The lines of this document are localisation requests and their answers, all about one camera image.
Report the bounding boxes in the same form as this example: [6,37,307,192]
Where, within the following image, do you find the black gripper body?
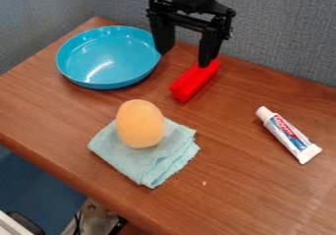
[147,0,236,40]

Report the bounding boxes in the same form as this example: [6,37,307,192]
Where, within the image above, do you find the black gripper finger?
[199,28,223,68]
[150,16,175,55]

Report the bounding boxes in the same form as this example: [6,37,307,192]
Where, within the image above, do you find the yellow orange foam ball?
[116,99,166,148]

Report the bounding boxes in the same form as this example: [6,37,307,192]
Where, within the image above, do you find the blue plate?
[55,26,162,89]

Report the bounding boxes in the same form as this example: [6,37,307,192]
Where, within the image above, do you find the red plastic block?
[170,60,220,103]

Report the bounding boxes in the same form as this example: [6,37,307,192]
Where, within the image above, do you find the white toothpaste tube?
[256,106,323,164]

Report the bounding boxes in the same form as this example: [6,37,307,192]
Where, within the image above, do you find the light blue folded cloth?
[88,119,200,189]

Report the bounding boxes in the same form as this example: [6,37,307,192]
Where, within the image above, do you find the grey object under table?
[60,198,127,235]

